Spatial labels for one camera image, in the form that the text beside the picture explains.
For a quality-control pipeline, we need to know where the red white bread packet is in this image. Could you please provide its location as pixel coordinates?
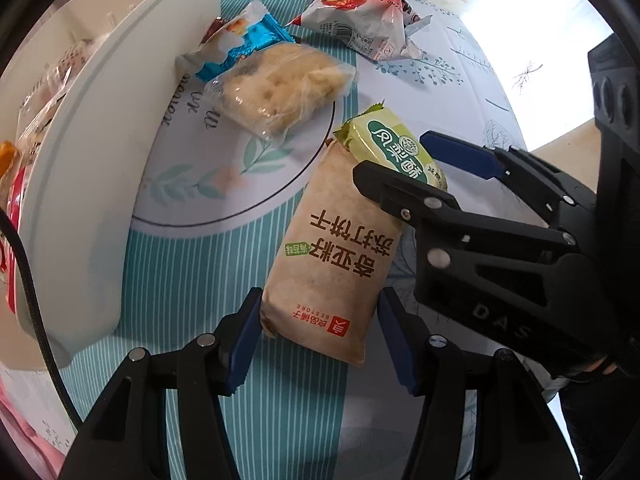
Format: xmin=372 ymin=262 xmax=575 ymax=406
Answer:
xmin=286 ymin=0 xmax=433 ymax=62

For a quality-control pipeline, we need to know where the small dark red packet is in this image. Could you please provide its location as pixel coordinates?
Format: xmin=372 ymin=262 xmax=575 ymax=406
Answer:
xmin=202 ymin=17 xmax=226 ymax=43

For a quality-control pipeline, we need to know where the teal tree print tablecloth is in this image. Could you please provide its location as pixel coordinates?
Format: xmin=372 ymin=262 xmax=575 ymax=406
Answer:
xmin=0 ymin=0 xmax=531 ymax=480

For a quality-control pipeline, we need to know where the yellow rice crisp packet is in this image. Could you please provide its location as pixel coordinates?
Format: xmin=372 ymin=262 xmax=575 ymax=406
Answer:
xmin=204 ymin=42 xmax=358 ymax=141

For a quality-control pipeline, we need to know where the blue snack packet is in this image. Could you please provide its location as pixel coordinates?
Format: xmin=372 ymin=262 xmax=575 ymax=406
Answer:
xmin=175 ymin=0 xmax=297 ymax=83

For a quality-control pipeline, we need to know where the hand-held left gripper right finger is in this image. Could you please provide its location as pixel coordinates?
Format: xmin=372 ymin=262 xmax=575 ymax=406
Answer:
xmin=377 ymin=287 xmax=583 ymax=480

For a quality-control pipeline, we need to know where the black cable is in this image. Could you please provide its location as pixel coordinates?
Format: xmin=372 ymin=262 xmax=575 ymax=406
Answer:
xmin=0 ymin=207 xmax=83 ymax=428

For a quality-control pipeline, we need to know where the green pastry packet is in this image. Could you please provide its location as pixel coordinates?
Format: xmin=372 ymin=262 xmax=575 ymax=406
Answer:
xmin=332 ymin=100 xmax=449 ymax=193

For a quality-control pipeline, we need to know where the orange white snack packet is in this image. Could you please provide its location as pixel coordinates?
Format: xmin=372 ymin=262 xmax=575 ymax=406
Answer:
xmin=0 ymin=140 xmax=21 ymax=181

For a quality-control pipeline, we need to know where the white plastic bin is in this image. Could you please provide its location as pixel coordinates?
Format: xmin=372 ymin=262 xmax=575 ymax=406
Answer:
xmin=0 ymin=0 xmax=223 ymax=371

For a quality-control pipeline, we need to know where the large clear cake packet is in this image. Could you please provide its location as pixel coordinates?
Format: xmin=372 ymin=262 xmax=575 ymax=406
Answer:
xmin=15 ymin=40 xmax=101 ymax=151

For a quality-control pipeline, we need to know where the red white striped packet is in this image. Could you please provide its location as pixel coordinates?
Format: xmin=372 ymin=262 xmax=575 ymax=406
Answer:
xmin=0 ymin=165 xmax=31 ymax=331

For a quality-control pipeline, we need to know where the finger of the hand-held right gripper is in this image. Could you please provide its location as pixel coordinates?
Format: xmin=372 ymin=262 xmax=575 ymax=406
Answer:
xmin=419 ymin=130 xmax=597 ymax=233
xmin=352 ymin=160 xmax=581 ymax=271

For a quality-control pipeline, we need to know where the person's black clothing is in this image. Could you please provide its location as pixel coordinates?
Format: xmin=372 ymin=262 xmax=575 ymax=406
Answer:
xmin=557 ymin=372 xmax=640 ymax=480

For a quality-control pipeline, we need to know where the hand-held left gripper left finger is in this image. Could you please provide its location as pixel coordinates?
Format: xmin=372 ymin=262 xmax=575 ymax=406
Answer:
xmin=57 ymin=287 xmax=263 ymax=480

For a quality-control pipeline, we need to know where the brown paper cracker packet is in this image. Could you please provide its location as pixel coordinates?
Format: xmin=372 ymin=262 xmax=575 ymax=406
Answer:
xmin=260 ymin=137 xmax=416 ymax=368

